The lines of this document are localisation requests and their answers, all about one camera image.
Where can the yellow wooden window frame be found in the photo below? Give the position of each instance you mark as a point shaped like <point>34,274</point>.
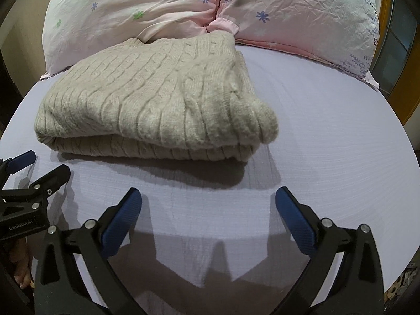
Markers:
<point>398,82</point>

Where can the person's left hand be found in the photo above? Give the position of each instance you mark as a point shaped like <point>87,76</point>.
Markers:
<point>21,265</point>

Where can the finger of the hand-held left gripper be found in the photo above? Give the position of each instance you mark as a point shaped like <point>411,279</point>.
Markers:
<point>20,159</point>
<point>52,177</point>

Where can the pink floral pillow with tree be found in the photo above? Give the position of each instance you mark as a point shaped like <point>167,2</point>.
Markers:
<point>131,6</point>

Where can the lavender bed sheet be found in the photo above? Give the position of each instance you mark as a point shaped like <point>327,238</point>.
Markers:
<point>311,131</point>

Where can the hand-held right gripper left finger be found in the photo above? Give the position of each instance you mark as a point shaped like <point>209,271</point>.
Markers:
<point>122,223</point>

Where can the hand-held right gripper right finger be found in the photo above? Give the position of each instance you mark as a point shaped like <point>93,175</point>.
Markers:
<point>295,223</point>

